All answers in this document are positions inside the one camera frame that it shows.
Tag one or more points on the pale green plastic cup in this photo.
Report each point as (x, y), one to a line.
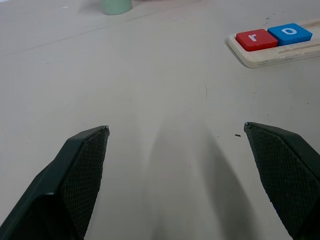
(116, 6)

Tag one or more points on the wooden letter tile rack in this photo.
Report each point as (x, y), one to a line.
(262, 60)

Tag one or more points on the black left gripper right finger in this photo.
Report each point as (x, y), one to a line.
(290, 172)

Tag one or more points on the blue letter o tile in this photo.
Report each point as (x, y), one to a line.
(290, 33)

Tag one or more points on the red letter r tile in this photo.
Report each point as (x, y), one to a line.
(257, 41)

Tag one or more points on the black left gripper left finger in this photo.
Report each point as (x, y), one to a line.
(62, 190)

